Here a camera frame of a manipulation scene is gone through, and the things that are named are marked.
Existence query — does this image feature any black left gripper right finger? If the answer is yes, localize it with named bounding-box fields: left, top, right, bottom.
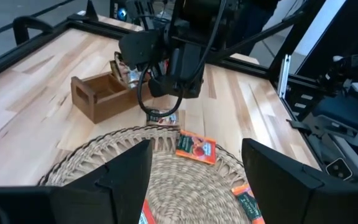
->
left=241, top=138, right=358, bottom=224

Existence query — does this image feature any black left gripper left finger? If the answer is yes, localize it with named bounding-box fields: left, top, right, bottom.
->
left=63, top=139, right=154, bottom=224

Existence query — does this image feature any orange tea packet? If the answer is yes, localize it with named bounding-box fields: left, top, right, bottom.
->
left=137, top=198, right=157, bottom=224
left=231, top=183, right=266, bottom=224
left=175, top=129, right=218, bottom=166

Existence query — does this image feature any gold vanilla tea packet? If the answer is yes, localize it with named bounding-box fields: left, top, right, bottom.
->
left=145, top=107, right=181, bottom=127
left=109, top=51, right=143, bottom=90

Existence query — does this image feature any wooden tea box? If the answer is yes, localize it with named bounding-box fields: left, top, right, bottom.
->
left=70, top=70, right=155, bottom=124

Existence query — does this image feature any woven round placemat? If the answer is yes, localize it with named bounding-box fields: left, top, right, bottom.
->
left=37, top=125, right=253, bottom=224

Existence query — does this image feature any smartphone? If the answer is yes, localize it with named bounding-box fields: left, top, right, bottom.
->
left=324, top=157, right=354, bottom=182

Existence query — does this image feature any blue chair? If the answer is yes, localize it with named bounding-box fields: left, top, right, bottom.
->
left=311, top=81, right=358, bottom=147

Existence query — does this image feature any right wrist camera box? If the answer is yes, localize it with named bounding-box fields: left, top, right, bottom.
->
left=118, top=30, right=169, bottom=72

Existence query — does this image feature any silver aluminium bracket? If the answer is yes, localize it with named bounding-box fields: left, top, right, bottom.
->
left=277, top=54, right=292, bottom=100

